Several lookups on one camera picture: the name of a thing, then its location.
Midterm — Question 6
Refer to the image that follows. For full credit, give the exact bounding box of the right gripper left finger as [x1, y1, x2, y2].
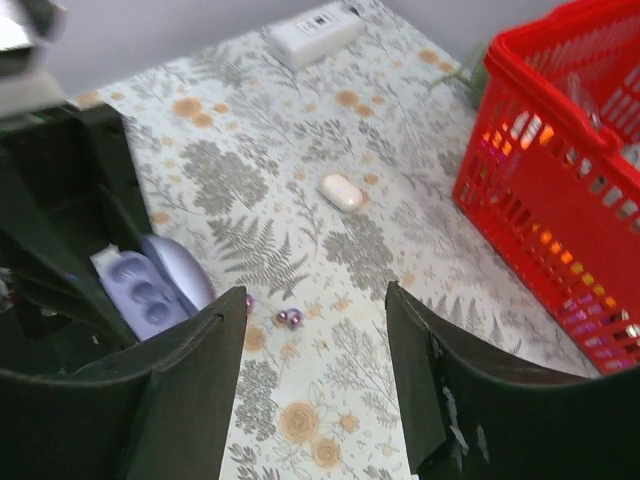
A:
[1, 287, 247, 479]

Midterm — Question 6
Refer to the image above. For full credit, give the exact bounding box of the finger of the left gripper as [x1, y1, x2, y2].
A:
[1, 104, 152, 370]

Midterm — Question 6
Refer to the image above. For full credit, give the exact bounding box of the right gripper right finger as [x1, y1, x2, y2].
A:
[385, 282, 639, 479]

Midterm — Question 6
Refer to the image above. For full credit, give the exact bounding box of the purple earbud charging case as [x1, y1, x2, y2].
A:
[91, 234, 216, 341]

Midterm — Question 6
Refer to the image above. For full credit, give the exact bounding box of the white earbud charging case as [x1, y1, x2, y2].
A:
[319, 174, 364, 213]

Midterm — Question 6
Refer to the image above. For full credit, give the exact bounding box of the purple earbud left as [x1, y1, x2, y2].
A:
[246, 294, 255, 314]

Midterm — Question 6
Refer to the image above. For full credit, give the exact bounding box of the purple earbud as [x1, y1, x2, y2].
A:
[246, 294, 255, 314]
[275, 308, 303, 330]

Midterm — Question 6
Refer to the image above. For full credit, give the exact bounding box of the purple earbud right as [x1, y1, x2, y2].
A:
[275, 308, 303, 330]

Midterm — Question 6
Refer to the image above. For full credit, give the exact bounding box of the red plastic shopping basket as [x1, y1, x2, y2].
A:
[453, 1, 639, 374]

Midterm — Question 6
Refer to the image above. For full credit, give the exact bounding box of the white rectangular device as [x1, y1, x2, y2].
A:
[266, 1, 364, 72]

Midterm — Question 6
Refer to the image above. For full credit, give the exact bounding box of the green round melon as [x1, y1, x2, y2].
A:
[428, 43, 489, 110]

